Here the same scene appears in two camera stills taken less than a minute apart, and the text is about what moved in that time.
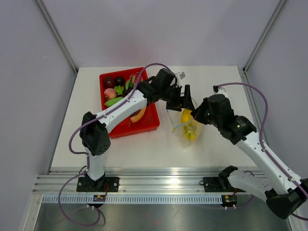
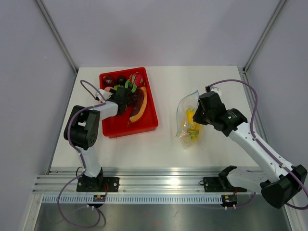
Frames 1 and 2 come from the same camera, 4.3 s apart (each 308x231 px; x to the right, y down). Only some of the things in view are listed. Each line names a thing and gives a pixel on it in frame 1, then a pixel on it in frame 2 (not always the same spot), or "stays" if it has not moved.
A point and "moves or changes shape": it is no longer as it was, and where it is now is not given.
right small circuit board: x=229 y=199 stays
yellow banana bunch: x=189 y=132 -> x=194 y=127
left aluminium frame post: x=57 y=34 stays
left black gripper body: x=172 y=96 -> x=111 y=96
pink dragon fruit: x=130 y=83 stays
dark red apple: x=109 y=82 stays
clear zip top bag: x=185 y=126 moves or changes shape
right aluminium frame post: x=276 y=12 stays
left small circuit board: x=99 y=198 stays
